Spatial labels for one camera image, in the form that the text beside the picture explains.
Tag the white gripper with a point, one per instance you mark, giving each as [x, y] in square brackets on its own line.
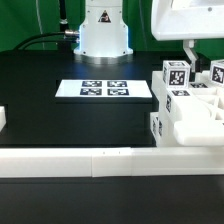
[188, 20]

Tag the white chair back frame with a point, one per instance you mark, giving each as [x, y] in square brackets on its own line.
[196, 112]

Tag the white base tag plate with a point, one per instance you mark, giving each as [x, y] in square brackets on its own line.
[103, 89]

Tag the white front fence bar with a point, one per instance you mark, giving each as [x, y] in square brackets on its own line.
[110, 162]

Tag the black pole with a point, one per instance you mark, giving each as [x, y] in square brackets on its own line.
[63, 16]

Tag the white left fence piece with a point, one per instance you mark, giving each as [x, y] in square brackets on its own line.
[2, 117]

